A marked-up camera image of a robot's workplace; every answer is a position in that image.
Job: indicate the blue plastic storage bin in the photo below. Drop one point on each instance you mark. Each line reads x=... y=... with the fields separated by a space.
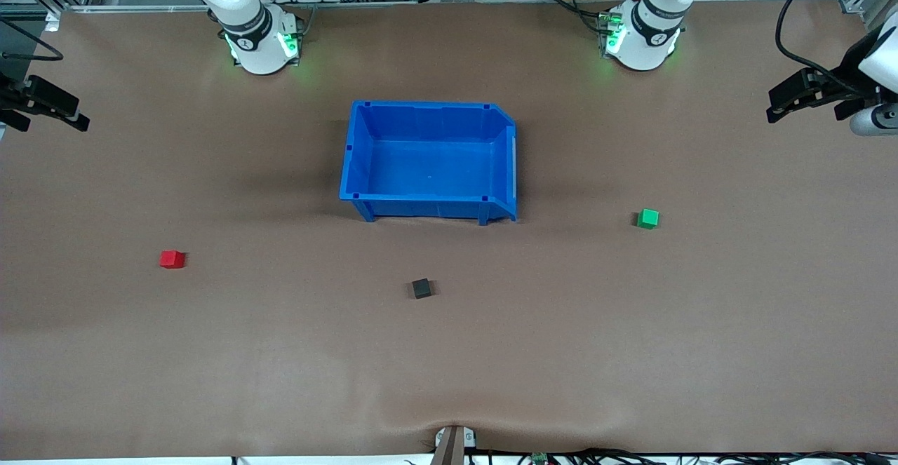
x=428 y=163

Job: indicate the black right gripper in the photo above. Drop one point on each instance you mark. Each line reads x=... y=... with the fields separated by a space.
x=15 y=95

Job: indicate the green cube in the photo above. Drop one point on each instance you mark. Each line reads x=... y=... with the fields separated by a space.
x=647 y=219

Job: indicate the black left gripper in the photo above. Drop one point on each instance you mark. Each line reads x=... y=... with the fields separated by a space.
x=844 y=82

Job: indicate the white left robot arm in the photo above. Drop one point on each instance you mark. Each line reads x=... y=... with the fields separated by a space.
x=645 y=48

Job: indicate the red cube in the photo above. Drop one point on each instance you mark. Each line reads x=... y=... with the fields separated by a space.
x=172 y=260

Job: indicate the small green connector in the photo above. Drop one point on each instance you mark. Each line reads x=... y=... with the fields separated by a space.
x=539 y=458

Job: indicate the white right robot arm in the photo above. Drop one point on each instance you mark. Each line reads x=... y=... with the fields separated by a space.
x=256 y=51

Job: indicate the black cube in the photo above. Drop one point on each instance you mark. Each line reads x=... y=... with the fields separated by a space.
x=421 y=288

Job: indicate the table cover sheet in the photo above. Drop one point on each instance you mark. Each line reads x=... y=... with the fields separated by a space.
x=210 y=381

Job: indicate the metal table edge clamp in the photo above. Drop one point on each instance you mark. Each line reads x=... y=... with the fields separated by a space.
x=449 y=447

